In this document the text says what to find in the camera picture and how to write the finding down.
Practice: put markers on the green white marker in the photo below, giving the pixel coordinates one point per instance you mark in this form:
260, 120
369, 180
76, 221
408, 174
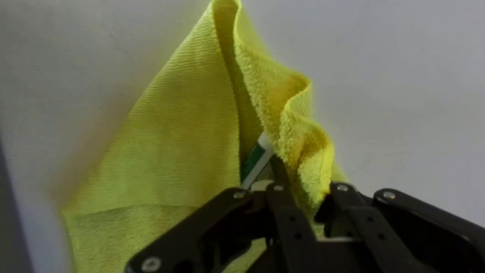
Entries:
255, 161

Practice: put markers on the yellow microfibre cloth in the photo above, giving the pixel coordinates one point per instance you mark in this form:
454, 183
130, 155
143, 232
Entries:
177, 152

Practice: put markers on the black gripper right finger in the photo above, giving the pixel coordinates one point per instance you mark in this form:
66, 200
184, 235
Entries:
404, 236

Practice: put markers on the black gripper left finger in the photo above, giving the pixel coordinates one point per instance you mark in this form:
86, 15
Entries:
289, 227

